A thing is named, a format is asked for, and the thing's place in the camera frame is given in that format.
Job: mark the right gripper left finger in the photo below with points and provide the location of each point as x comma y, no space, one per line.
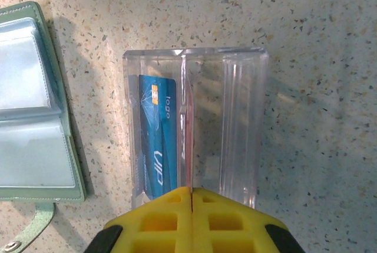
165,235

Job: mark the blue VIP credit card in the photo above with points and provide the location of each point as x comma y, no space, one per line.
160,135

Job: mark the red credit card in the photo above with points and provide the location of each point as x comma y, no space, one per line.
190,147

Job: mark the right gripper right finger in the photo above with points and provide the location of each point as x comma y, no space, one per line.
224,235

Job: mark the clear acrylic card stand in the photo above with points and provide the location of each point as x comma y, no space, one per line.
235,117

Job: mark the green card holder wallet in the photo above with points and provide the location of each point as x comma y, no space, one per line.
32,88

